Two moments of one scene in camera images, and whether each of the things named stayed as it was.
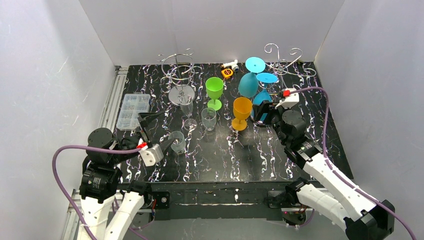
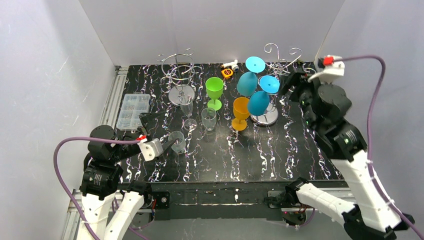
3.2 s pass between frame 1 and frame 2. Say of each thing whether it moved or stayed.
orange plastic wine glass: stayed
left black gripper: stayed
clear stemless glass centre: stayed
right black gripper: moved
